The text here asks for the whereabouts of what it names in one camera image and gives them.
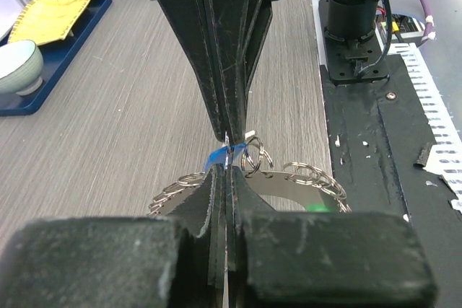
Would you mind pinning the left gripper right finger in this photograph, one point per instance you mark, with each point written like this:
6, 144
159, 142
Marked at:
322, 259

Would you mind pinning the white cable duct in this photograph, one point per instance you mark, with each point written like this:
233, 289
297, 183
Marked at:
444, 159

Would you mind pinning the blue tray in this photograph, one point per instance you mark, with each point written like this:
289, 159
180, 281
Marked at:
57, 56

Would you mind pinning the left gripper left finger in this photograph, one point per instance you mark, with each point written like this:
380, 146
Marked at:
109, 262

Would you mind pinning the metal disc with keyrings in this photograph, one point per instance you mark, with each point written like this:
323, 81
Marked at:
298, 182

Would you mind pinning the key with green tag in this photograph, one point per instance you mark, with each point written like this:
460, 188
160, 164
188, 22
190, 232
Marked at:
317, 207

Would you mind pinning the yellow woven cloth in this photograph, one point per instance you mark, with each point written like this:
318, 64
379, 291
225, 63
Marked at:
47, 21

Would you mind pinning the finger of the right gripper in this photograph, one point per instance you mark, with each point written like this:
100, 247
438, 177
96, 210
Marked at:
188, 21
235, 31

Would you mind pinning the pale green bowl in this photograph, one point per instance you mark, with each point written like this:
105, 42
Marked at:
21, 67

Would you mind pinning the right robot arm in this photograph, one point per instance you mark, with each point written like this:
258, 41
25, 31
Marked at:
351, 19

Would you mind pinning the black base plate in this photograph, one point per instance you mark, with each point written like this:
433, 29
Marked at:
376, 132

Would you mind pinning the key with blue tag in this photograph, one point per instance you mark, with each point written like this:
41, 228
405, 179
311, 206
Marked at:
222, 155

